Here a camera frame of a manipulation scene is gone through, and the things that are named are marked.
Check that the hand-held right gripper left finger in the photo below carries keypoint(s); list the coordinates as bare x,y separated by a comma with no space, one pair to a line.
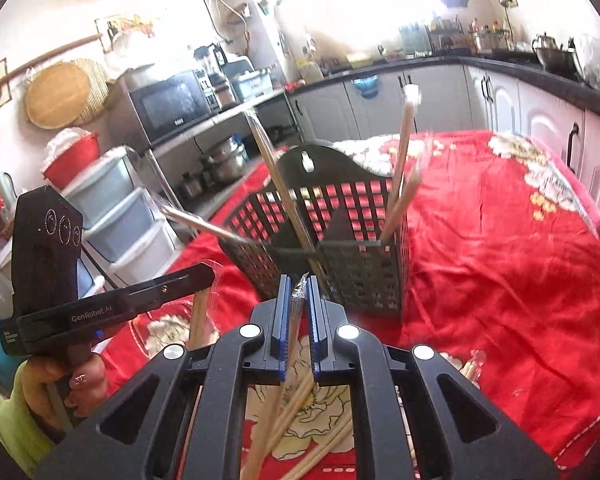
280,320

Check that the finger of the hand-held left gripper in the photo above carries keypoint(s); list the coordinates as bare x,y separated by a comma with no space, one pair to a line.
180,280

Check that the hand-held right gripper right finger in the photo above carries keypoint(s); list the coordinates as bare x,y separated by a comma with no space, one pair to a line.
316,320

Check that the chopstick pair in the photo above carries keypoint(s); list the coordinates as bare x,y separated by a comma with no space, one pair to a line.
280,185
298,310
205,227
414,185
402,160
201,315

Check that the black plastic utensil basket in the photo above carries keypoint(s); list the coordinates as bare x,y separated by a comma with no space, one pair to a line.
360,270

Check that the person's left forearm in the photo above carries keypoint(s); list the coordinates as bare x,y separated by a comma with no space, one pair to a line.
5,420

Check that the person's left hand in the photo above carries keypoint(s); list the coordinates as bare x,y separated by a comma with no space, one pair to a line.
87,380

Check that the white plastic drawer unit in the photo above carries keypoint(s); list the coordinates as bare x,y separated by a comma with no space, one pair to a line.
120,210

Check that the small steel pot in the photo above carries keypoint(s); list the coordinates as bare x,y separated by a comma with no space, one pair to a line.
191,186

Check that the red plastic basin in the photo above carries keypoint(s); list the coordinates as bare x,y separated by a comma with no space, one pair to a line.
75,160

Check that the crumpled white plastic bag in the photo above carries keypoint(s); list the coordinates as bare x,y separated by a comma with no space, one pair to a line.
67,139

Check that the stacked steel pots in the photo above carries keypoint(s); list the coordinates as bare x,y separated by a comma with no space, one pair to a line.
225,160

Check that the steel shelf table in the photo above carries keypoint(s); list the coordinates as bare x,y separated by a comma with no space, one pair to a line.
205,127

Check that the round wooden board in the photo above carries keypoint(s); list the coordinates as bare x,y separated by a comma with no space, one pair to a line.
55,95

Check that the red floral blanket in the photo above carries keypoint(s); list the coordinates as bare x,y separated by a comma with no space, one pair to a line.
480,260

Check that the black microwave oven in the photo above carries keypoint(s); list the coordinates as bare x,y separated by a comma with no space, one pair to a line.
170,105

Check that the round woven bamboo tray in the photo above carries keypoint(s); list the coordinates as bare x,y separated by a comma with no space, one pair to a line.
99,90

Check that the long wooden pole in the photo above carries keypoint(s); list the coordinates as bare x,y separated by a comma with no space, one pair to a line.
55,52

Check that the grey-blue plastic box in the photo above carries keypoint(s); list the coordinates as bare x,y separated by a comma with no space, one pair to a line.
252,85

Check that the blender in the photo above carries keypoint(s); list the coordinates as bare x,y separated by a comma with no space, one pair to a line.
210,60

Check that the blue hanging basin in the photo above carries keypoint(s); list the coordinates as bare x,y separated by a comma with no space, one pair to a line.
366,87

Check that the steel stock pot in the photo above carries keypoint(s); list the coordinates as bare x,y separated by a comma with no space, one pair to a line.
490,42

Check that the steel pot with lid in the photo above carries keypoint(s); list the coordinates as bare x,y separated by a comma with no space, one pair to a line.
555,55

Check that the clear plastic bag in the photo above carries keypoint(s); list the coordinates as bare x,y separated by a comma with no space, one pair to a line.
595,65

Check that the fruit wall poster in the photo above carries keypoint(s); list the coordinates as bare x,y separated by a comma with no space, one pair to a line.
130,25

